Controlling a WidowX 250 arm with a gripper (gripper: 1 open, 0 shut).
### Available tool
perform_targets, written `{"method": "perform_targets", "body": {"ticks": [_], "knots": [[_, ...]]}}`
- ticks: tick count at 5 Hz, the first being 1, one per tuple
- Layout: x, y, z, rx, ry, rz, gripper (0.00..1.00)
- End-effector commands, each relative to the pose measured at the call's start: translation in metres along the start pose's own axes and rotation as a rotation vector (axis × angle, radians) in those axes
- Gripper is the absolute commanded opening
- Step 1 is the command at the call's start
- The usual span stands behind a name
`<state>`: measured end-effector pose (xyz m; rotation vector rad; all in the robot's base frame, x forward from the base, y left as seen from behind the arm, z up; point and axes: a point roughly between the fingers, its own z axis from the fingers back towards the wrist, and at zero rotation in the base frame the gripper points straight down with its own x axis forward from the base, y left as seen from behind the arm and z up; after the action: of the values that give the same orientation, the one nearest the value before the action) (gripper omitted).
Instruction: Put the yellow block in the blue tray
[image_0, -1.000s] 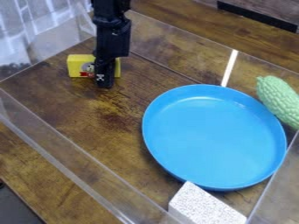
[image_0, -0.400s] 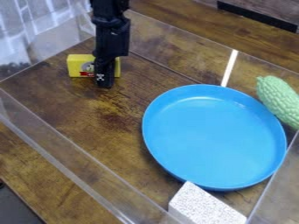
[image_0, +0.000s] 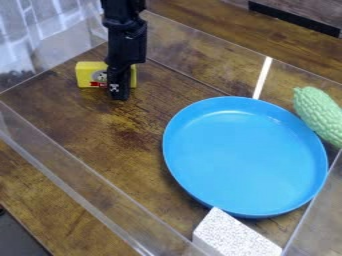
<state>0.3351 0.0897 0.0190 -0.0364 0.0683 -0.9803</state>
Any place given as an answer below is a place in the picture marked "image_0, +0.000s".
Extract white speckled foam block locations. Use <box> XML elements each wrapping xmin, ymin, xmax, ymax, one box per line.
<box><xmin>192</xmin><ymin>208</ymin><xmax>282</xmax><ymax>256</ymax></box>

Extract blue round tray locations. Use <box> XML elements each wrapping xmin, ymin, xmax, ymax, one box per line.
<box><xmin>163</xmin><ymin>96</ymin><xmax>328</xmax><ymax>218</ymax></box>

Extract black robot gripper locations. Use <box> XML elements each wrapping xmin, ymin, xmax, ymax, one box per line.
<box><xmin>100</xmin><ymin>0</ymin><xmax>147</xmax><ymax>101</ymax></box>

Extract green bitter gourd toy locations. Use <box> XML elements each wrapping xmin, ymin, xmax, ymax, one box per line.
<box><xmin>292</xmin><ymin>86</ymin><xmax>342</xmax><ymax>149</ymax></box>

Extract yellow butter block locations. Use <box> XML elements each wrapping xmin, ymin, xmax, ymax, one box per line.
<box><xmin>73</xmin><ymin>60</ymin><xmax>139</xmax><ymax>90</ymax></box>

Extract clear acrylic enclosure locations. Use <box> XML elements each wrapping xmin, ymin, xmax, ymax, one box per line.
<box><xmin>0</xmin><ymin>0</ymin><xmax>342</xmax><ymax>256</ymax></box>

